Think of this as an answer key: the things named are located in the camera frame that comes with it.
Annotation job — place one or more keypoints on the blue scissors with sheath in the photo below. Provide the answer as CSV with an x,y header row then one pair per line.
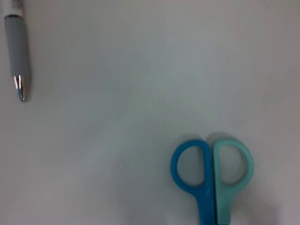
x,y
206,199

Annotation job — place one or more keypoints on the grey silver ballpoint pen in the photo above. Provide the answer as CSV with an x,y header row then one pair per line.
x,y
17,47

